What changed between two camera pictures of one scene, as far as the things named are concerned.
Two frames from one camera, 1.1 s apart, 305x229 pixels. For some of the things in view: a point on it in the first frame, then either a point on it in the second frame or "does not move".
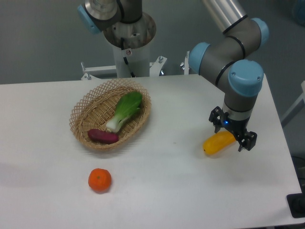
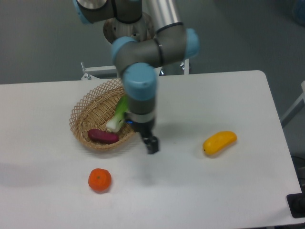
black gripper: x=237 y=127 -> x=144 y=125
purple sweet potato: x=102 y=136 does not move
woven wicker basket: x=96 y=110 does not move
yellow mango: x=215 y=142 does not move
